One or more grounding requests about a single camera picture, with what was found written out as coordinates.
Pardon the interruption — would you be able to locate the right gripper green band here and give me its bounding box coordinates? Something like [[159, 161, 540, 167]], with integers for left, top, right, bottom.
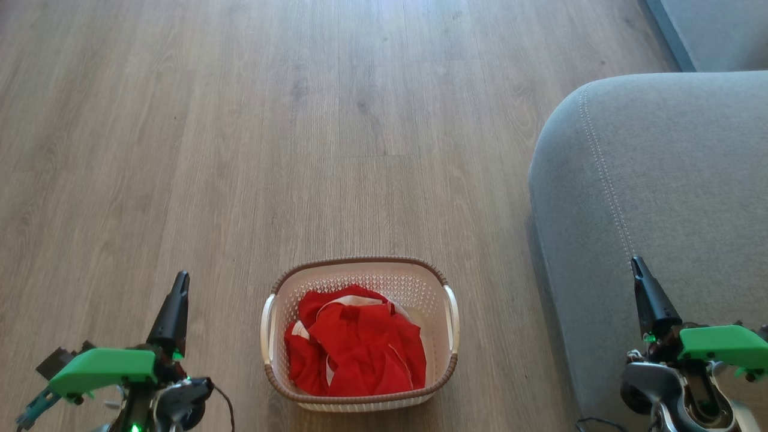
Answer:
[[631, 257, 768, 382]]

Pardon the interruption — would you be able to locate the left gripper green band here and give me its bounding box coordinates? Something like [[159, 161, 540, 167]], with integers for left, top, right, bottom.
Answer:
[[49, 271, 190, 404]]

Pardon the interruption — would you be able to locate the red garment with white trim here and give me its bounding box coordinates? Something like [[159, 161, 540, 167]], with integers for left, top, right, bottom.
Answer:
[[309, 285, 427, 397]]

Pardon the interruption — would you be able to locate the grey fabric sofa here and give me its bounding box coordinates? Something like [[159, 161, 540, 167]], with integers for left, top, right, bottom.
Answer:
[[528, 71, 768, 432]]

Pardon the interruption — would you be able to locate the white plastic laundry basket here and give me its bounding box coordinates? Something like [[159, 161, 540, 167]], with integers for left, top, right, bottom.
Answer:
[[260, 257, 460, 412]]

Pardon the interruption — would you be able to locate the grey baseboard strip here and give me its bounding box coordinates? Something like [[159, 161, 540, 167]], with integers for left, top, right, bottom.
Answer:
[[643, 0, 697, 73]]

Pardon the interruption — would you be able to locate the black cable with teal plug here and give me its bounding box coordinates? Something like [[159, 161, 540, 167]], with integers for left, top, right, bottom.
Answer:
[[16, 387, 62, 430]]

